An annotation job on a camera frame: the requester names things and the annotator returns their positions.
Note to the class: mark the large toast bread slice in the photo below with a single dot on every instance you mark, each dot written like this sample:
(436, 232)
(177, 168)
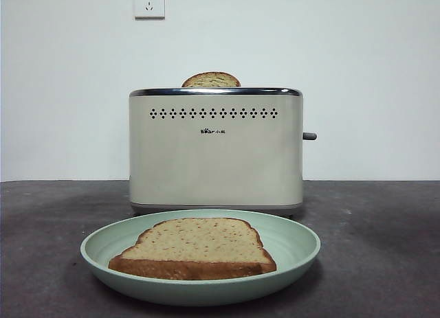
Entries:
(196, 242)

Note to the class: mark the pale green round plate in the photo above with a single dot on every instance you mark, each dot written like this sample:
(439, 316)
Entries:
(292, 263)

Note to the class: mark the cream two-slot toaster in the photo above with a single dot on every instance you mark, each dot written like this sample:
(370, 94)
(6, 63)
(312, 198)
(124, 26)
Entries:
(213, 160)

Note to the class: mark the small toast bread slice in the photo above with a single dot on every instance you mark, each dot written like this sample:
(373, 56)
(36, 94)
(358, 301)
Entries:
(210, 80)

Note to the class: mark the grey toaster lever knob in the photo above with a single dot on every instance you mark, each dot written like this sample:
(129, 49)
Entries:
(310, 136)

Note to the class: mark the white wall socket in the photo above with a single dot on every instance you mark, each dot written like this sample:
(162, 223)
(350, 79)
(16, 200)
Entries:
(149, 3)

